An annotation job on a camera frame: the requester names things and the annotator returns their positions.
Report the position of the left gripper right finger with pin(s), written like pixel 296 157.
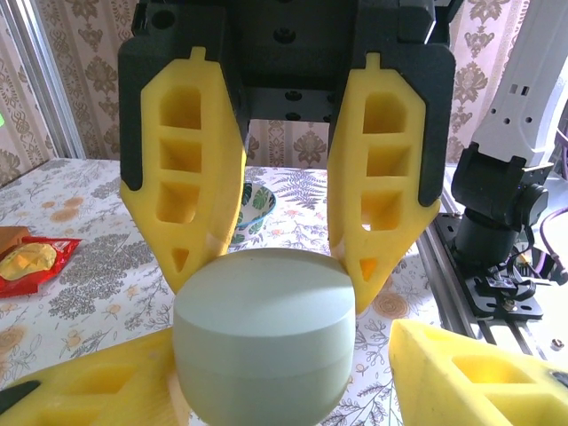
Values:
pixel 466 386

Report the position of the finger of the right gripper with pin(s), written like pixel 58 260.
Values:
pixel 390 177
pixel 177 133

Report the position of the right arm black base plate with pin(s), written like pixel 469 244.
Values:
pixel 510 306

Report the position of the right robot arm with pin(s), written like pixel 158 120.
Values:
pixel 515 89

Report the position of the aluminium frame post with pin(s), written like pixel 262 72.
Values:
pixel 40 80

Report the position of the leaf pattern bowl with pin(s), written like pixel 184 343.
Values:
pixel 259 202

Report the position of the green earbud charging case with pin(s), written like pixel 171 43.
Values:
pixel 266 333

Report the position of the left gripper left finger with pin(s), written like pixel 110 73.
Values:
pixel 89 390

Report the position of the red snack packet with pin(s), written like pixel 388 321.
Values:
pixel 26 266

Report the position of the long aluminium base rail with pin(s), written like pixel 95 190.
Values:
pixel 497 330

